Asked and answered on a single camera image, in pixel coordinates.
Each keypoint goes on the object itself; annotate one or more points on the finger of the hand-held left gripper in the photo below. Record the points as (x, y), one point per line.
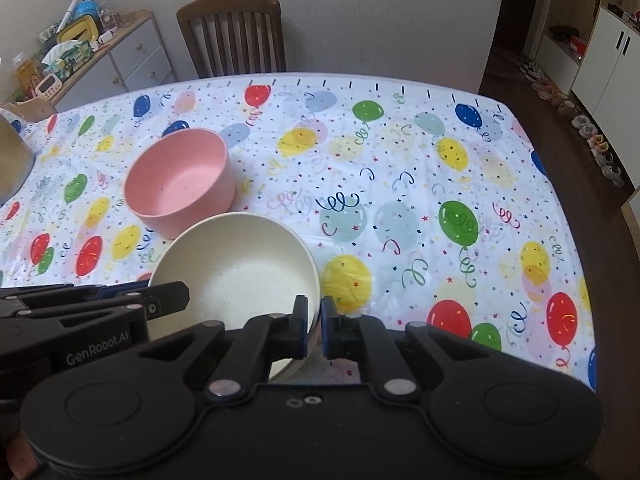
(50, 296)
(167, 300)

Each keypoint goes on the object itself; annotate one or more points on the white drawer side cabinet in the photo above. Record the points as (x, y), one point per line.
(135, 50)

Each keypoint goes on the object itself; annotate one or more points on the red box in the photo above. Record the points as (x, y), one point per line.
(577, 44)

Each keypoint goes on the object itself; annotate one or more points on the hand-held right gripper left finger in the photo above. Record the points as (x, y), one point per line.
(301, 330)

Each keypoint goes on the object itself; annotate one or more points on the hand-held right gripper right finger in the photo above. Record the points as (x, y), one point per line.
(326, 330)

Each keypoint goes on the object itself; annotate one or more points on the green tissue pack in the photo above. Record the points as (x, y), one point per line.
(70, 60)

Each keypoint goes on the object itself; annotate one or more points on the white rolled tube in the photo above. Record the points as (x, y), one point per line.
(69, 12)

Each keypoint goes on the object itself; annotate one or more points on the gold thermos jug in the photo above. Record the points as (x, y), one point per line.
(12, 160)

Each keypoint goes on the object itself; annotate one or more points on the balloon printed tablecloth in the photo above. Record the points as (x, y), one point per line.
(400, 160)

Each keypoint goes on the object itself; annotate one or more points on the blue round container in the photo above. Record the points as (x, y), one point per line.
(89, 8)

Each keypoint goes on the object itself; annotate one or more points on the brown wooden chair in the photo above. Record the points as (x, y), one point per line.
(225, 10)

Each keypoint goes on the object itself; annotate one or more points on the dark shoes in niche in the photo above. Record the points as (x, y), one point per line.
(562, 35)

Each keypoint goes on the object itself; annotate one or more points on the white lower cabinet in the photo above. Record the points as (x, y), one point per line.
(610, 70)

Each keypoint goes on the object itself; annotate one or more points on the white kitchen timer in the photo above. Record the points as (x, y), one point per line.
(48, 87)

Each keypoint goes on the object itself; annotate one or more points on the pink round bowl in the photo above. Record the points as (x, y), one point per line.
(175, 185)

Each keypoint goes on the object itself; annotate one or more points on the row of shoes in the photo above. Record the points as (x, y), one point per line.
(590, 130)

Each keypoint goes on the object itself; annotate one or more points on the small white device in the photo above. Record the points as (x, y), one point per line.
(104, 38)

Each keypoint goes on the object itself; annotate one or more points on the cream round bowl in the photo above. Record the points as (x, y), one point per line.
(235, 270)

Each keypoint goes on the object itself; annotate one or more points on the yellow black holder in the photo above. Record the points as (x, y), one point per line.
(75, 30)

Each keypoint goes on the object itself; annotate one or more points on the light wooden box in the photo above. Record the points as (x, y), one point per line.
(30, 111)

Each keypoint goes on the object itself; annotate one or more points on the clear glass cups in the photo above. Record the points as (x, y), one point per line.
(114, 16)

